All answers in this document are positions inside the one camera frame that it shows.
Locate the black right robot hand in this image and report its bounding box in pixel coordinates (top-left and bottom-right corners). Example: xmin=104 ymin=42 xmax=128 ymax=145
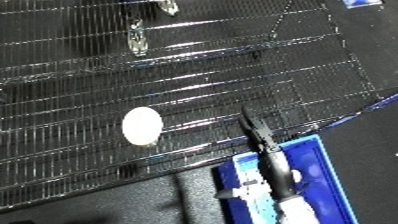
xmin=213 ymin=106 xmax=303 ymax=201

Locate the white paper cup green band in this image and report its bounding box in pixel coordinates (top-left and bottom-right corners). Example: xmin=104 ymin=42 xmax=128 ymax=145
xmin=120 ymin=106 xmax=166 ymax=147

